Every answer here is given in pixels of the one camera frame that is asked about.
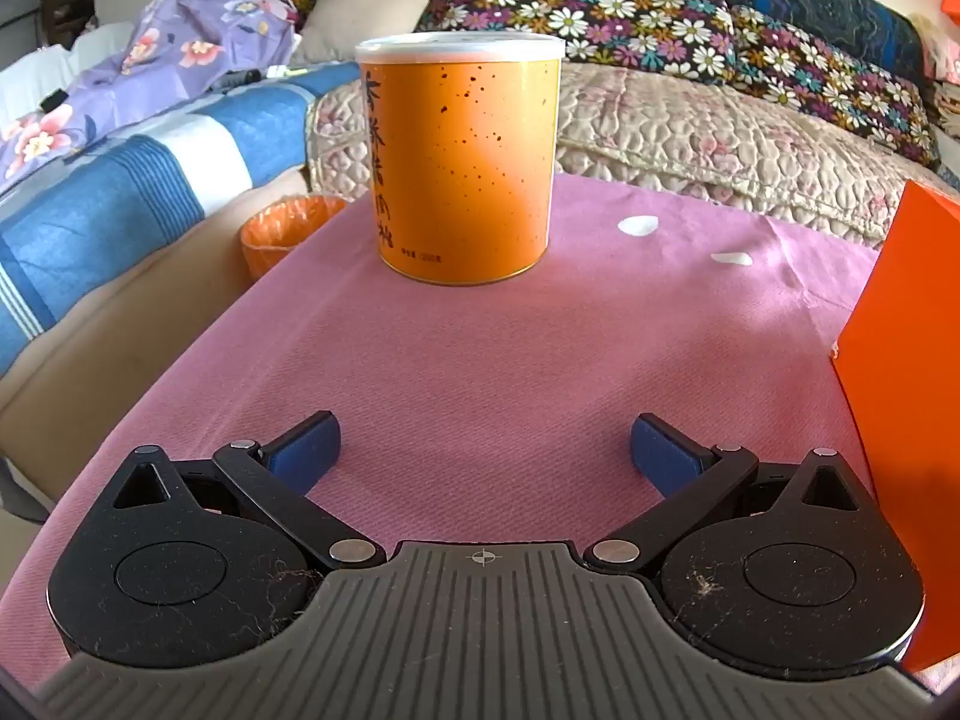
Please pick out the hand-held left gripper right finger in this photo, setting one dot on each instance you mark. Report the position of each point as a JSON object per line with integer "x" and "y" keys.
{"x": 660, "y": 457}

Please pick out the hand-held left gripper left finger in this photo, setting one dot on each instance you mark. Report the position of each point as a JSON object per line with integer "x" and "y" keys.
{"x": 307, "y": 450}

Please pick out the orange cardboard box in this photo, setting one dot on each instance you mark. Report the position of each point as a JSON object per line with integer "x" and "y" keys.
{"x": 911, "y": 405}

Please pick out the pink tablecloth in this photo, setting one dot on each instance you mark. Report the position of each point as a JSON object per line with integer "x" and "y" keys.
{"x": 487, "y": 360}

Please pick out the orange trash bin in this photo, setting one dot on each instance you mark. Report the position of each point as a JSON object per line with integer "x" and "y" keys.
{"x": 281, "y": 236}

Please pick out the beige sofa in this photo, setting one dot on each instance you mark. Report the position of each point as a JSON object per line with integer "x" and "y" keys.
{"x": 112, "y": 345}

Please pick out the blue white striped blanket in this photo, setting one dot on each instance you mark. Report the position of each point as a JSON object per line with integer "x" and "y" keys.
{"x": 112, "y": 202}

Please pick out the orange speckled canister white lid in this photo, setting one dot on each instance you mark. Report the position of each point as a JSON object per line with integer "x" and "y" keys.
{"x": 465, "y": 165}

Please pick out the quilted beige sofa cover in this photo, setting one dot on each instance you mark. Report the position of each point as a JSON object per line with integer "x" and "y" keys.
{"x": 675, "y": 127}

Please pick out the floral daisy cushion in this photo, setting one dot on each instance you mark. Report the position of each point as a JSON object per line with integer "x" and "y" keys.
{"x": 832, "y": 75}
{"x": 600, "y": 15}

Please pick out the purple floral blanket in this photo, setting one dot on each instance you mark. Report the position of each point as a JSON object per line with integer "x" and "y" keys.
{"x": 172, "y": 52}

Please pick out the beige pillow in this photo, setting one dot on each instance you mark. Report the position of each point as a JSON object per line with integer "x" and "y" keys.
{"x": 360, "y": 7}

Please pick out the dark blue patterned cushion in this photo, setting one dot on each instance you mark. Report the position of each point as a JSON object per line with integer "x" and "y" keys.
{"x": 825, "y": 7}

